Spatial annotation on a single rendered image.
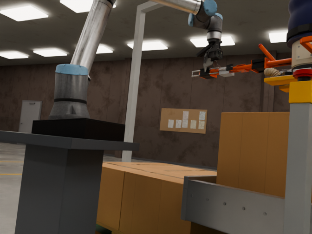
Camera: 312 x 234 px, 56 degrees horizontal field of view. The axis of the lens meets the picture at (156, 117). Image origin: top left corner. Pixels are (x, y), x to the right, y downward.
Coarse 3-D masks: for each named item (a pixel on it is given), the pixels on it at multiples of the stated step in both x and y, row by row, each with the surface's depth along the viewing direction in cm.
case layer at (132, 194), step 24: (120, 168) 217; (144, 168) 234; (168, 168) 254; (192, 168) 279; (120, 192) 201; (144, 192) 184; (168, 192) 170; (120, 216) 199; (144, 216) 182; (168, 216) 168
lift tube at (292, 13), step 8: (296, 0) 142; (304, 0) 140; (288, 8) 150; (296, 8) 143; (304, 8) 139; (296, 16) 141; (304, 16) 138; (288, 24) 147; (296, 24) 141; (304, 24) 138; (288, 40) 146; (296, 40) 143
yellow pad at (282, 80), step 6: (288, 72) 140; (264, 78) 144; (270, 78) 142; (276, 78) 139; (282, 78) 137; (288, 78) 136; (294, 78) 134; (270, 84) 148; (276, 84) 147; (282, 84) 146
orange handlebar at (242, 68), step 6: (300, 42) 123; (306, 42) 121; (306, 48) 128; (276, 60) 153; (282, 60) 150; (288, 60) 148; (240, 66) 166; (246, 66) 164; (270, 66) 159; (276, 66) 157
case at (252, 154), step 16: (224, 112) 152; (240, 112) 145; (256, 112) 139; (272, 112) 134; (288, 112) 128; (224, 128) 151; (240, 128) 144; (256, 128) 138; (272, 128) 133; (288, 128) 127; (224, 144) 149; (240, 144) 143; (256, 144) 137; (272, 144) 132; (224, 160) 148; (240, 160) 142; (256, 160) 136; (272, 160) 131; (224, 176) 147; (240, 176) 141; (256, 176) 135; (272, 176) 130; (272, 192) 129
